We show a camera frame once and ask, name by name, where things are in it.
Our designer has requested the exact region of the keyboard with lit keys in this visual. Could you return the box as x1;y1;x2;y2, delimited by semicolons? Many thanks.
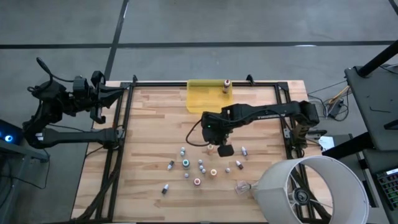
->
374;167;398;212

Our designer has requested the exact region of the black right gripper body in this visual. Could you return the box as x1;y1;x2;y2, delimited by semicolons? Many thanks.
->
200;111;234;158

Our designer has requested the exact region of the grey metal stand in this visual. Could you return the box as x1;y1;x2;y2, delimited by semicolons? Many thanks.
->
0;138;50;224

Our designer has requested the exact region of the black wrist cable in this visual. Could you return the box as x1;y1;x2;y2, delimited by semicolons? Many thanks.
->
35;57;75;84
185;118;212;147

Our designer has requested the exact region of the white paper label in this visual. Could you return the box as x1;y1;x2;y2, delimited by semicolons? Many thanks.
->
318;136;335;152

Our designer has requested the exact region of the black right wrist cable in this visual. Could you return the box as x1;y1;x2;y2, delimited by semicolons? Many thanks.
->
185;118;212;147

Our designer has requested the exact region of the black aluminium table frame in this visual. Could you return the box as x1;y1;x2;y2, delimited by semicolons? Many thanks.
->
70;74;330;224

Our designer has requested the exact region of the blue-lit computer tower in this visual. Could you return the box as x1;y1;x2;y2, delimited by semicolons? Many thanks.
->
0;119;25;147

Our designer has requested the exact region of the black power strip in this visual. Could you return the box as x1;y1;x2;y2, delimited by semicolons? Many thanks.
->
326;98;345;119

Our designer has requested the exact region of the yellow cable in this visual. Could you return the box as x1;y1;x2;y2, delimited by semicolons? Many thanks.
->
329;85;351;105

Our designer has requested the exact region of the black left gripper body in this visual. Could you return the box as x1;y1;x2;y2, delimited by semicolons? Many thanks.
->
90;70;107;124

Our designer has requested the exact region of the white lamp shade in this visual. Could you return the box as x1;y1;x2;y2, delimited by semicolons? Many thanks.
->
251;155;370;224

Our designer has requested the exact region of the dark grey desk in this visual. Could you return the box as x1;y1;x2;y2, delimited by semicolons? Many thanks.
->
343;63;398;152

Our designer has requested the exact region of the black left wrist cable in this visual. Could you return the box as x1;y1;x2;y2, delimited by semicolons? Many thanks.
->
35;57;75;84

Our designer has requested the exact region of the black pole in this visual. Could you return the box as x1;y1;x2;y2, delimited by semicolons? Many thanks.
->
356;39;398;78

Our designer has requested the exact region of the yellow translucent plastic tray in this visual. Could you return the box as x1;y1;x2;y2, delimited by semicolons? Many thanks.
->
185;78;234;114

